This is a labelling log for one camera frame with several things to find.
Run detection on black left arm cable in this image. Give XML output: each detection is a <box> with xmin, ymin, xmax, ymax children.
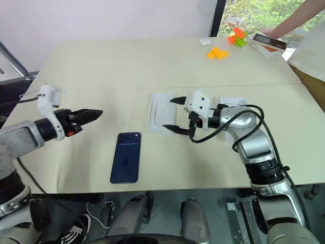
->
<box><xmin>15</xmin><ymin>94</ymin><xmax>49</xmax><ymax>195</ymax></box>

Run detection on orange and green block toy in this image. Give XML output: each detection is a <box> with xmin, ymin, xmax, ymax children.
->
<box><xmin>227</xmin><ymin>27</ymin><xmax>248</xmax><ymax>48</ymax></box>

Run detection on white and orange box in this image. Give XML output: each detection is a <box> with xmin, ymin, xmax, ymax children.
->
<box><xmin>245</xmin><ymin>33</ymin><xmax>289</xmax><ymax>59</ymax></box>

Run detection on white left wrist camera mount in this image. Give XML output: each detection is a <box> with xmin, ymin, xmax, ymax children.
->
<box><xmin>37</xmin><ymin>83</ymin><xmax>67</xmax><ymax>142</ymax></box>

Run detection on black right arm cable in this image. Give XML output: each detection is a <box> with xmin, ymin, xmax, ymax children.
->
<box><xmin>189</xmin><ymin>103</ymin><xmax>307</xmax><ymax>229</ymax></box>

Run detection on black shoe with white laces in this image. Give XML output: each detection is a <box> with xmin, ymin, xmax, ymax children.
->
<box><xmin>60</xmin><ymin>213</ymin><xmax>92</xmax><ymax>244</ymax></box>

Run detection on black window frame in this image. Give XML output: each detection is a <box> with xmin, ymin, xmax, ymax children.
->
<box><xmin>208</xmin><ymin>0</ymin><xmax>228</xmax><ymax>38</ymax></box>

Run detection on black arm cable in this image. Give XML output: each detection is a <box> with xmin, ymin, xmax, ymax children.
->
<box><xmin>15</xmin><ymin>94</ymin><xmax>49</xmax><ymax>195</ymax></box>
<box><xmin>189</xmin><ymin>103</ymin><xmax>307</xmax><ymax>229</ymax></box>

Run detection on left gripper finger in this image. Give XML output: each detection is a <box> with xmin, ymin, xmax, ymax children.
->
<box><xmin>72</xmin><ymin>108</ymin><xmax>104</xmax><ymax>119</ymax></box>
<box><xmin>73</xmin><ymin>116</ymin><xmax>101</xmax><ymax>126</ymax></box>

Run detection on white phone box base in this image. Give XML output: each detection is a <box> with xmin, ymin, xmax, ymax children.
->
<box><xmin>147</xmin><ymin>93</ymin><xmax>179</xmax><ymax>134</ymax></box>

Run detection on black metal table frame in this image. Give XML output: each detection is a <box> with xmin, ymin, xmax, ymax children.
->
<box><xmin>225</xmin><ymin>189</ymin><xmax>270</xmax><ymax>235</ymax></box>

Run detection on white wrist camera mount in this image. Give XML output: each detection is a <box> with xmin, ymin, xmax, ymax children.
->
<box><xmin>37</xmin><ymin>83</ymin><xmax>67</xmax><ymax>142</ymax></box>
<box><xmin>184</xmin><ymin>88</ymin><xmax>217</xmax><ymax>132</ymax></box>

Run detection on white smartphone box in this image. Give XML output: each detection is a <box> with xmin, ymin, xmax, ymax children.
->
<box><xmin>217</xmin><ymin>96</ymin><xmax>249</xmax><ymax>143</ymax></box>

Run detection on grey metal machine frame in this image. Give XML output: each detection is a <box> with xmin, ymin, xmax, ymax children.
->
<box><xmin>0</xmin><ymin>39</ymin><xmax>39</xmax><ymax>82</ymax></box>

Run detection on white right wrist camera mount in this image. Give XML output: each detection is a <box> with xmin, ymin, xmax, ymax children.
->
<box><xmin>184</xmin><ymin>88</ymin><xmax>217</xmax><ymax>132</ymax></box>

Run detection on person's bare hand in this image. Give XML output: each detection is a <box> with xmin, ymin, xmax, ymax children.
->
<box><xmin>261</xmin><ymin>28</ymin><xmax>280</xmax><ymax>40</ymax></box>

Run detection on person in white shirt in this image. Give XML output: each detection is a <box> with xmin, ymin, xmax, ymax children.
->
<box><xmin>286</xmin><ymin>22</ymin><xmax>325</xmax><ymax>115</ymax></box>

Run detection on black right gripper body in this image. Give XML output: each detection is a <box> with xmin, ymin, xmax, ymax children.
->
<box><xmin>188</xmin><ymin>111</ymin><xmax>205</xmax><ymax>131</ymax></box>

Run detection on yellow toy bricks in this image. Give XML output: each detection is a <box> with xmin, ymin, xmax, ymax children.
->
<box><xmin>206</xmin><ymin>47</ymin><xmax>230</xmax><ymax>60</ymax></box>

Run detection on black flat device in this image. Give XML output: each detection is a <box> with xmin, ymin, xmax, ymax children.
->
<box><xmin>253</xmin><ymin>33</ymin><xmax>288</xmax><ymax>50</ymax></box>

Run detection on thin white cable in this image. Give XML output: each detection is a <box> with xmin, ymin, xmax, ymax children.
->
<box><xmin>86</xmin><ymin>202</ymin><xmax>109</xmax><ymax>229</ymax></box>

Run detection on dark grey robot leg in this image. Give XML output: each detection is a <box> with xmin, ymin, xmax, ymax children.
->
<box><xmin>106</xmin><ymin>194</ymin><xmax>154</xmax><ymax>237</ymax></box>
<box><xmin>179</xmin><ymin>197</ymin><xmax>212</xmax><ymax>244</ymax></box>

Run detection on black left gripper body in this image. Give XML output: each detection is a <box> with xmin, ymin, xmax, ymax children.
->
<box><xmin>53</xmin><ymin>108</ymin><xmax>83</xmax><ymax>138</ymax></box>

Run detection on dark blue smartphone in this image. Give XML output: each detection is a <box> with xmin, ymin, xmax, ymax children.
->
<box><xmin>110</xmin><ymin>131</ymin><xmax>142</xmax><ymax>185</ymax></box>

